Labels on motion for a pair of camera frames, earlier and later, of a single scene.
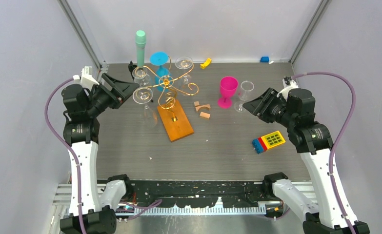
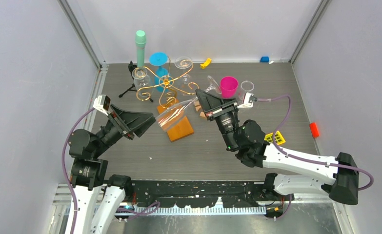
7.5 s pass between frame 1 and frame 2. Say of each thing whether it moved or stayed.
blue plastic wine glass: stayed
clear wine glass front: stayed
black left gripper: moved
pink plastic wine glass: stayed
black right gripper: moved
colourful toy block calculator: stayed
